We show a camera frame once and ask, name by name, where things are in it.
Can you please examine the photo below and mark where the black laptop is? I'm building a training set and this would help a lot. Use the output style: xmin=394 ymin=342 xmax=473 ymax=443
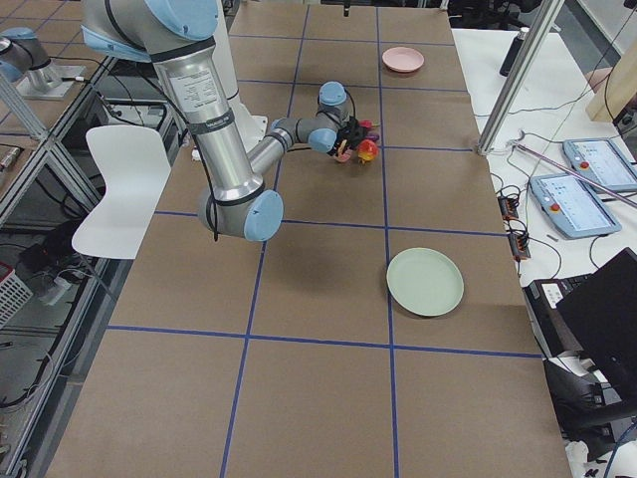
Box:
xmin=524 ymin=247 xmax=636 ymax=398

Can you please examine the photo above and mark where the near teach pendant tablet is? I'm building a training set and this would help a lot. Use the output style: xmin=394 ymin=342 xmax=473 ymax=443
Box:
xmin=530 ymin=173 xmax=622 ymax=239

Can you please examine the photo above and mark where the pink plate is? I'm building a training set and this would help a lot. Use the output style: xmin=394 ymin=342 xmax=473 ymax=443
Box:
xmin=381 ymin=47 xmax=425 ymax=74

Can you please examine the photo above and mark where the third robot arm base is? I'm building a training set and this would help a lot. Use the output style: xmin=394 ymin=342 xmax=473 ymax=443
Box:
xmin=1 ymin=27 xmax=86 ymax=101

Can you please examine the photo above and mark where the metal grabber stick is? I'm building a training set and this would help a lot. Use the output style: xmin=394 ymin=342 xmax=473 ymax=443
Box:
xmin=511 ymin=132 xmax=636 ymax=209

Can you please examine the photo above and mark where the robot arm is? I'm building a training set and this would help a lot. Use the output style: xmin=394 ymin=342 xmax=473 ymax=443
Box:
xmin=82 ymin=1 xmax=368 ymax=242

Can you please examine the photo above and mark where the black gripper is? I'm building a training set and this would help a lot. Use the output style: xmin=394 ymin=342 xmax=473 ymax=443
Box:
xmin=335 ymin=118 xmax=367 ymax=155

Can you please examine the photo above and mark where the white chair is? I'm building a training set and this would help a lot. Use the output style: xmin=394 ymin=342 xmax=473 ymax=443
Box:
xmin=72 ymin=124 xmax=170 ymax=260

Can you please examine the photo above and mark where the black water bottle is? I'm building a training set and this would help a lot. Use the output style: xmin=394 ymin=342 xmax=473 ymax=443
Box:
xmin=499 ymin=27 xmax=530 ymax=77

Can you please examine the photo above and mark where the green plate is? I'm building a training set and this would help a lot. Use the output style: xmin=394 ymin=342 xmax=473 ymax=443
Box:
xmin=386 ymin=248 xmax=464 ymax=317

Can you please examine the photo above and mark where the white plastic basket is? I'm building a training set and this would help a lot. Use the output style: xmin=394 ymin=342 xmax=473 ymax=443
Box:
xmin=0 ymin=262 xmax=33 ymax=328

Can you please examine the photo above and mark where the teach pendant tablet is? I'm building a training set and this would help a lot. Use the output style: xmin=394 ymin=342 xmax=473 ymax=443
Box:
xmin=530 ymin=173 xmax=622 ymax=239
xmin=562 ymin=138 xmax=636 ymax=192

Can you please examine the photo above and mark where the aluminium frame post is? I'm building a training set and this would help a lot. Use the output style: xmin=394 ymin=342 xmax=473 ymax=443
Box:
xmin=476 ymin=0 xmax=564 ymax=156

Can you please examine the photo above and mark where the far teach pendant tablet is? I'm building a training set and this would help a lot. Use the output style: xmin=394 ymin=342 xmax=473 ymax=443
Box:
xmin=562 ymin=138 xmax=636 ymax=192

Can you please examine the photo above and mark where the yellow pink peach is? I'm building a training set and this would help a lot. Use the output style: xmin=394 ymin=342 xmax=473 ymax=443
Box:
xmin=335 ymin=152 xmax=350 ymax=163

